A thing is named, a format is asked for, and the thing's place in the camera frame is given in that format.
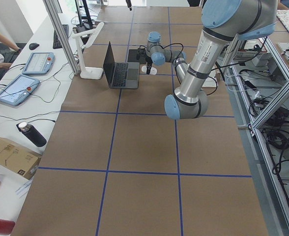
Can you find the near blue teach pendant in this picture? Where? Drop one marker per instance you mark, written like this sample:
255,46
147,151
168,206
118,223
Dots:
17,91

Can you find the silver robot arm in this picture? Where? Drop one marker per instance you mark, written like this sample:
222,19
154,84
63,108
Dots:
222,20

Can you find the grey laptop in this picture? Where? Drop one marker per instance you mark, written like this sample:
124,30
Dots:
120,75

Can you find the white computer mouse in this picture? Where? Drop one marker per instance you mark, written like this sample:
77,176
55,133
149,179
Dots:
153,70

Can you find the aluminium frame post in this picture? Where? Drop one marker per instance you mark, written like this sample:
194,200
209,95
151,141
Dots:
57,25

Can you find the cardboard box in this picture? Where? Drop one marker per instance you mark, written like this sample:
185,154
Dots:
19,159

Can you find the blue teach pendant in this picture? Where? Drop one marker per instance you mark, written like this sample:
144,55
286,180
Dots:
39,63
17,91

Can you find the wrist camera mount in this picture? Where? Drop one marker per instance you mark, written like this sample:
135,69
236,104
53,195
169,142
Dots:
141,53

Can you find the black water bottle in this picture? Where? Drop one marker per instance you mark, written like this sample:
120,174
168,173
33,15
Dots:
32,133

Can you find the aluminium frame rack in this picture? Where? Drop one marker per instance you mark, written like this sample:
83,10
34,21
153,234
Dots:
261,99

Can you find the black desk mouse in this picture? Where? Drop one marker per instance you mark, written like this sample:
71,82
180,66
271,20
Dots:
33,46

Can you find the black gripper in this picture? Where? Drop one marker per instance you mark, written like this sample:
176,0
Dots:
148,61

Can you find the far blue teach pendant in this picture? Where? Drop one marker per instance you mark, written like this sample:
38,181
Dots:
39,63

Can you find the black mouse pad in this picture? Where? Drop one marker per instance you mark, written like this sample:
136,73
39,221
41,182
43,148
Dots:
132,56

